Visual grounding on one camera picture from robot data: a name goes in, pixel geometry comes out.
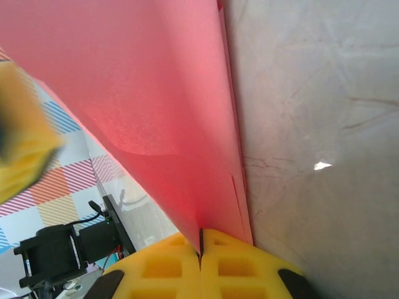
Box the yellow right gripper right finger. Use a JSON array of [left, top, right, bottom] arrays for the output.
[[200, 229, 316, 299]]

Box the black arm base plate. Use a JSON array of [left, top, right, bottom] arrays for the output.
[[102, 193, 137, 255]]

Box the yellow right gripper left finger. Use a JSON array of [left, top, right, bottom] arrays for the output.
[[89, 228, 202, 299]]

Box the pink paper sheet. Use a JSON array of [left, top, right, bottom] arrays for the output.
[[0, 0, 254, 247]]

